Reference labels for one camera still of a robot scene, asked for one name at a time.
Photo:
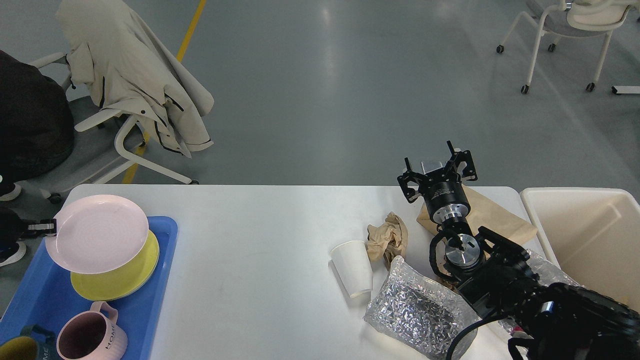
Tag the yellow plate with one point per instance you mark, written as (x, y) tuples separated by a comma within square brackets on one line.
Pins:
[(122, 281)]

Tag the teal and yellow mug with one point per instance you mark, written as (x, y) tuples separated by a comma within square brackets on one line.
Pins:
[(33, 343)]

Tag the white paper cup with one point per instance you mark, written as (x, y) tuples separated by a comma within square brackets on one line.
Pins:
[(351, 261)]

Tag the white chair on wheels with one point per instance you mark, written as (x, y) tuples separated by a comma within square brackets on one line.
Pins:
[(571, 19)]

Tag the pink mug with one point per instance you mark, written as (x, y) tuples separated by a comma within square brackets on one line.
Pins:
[(93, 335)]

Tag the white chair with coat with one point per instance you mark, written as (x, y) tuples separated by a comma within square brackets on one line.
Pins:
[(105, 145)]

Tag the white furniture foot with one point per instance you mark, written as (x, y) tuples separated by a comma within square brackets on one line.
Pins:
[(625, 89)]

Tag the brown paper bag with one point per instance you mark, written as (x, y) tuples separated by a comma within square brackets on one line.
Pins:
[(512, 222)]

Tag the silver foil bubble bag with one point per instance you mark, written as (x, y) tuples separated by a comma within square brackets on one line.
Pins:
[(418, 311)]

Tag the beige coat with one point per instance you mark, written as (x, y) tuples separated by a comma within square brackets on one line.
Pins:
[(125, 67)]

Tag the crumpled brown paper ball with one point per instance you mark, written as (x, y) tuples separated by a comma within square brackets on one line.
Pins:
[(387, 241)]

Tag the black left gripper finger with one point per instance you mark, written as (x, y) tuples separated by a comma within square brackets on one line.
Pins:
[(46, 227)]

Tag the pink plate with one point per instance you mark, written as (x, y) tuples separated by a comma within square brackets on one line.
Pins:
[(97, 234)]

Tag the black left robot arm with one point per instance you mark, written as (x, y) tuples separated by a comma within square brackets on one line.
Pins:
[(14, 228)]

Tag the blue plastic tray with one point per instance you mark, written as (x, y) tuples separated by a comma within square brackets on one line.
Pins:
[(46, 297)]

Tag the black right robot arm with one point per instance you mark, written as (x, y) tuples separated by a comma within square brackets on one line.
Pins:
[(491, 272)]

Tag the beige plastic bin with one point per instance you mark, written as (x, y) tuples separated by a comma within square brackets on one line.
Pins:
[(593, 234)]

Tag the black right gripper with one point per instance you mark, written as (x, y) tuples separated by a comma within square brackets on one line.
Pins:
[(444, 197)]

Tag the person in dark clothes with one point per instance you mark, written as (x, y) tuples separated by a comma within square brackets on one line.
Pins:
[(36, 125)]

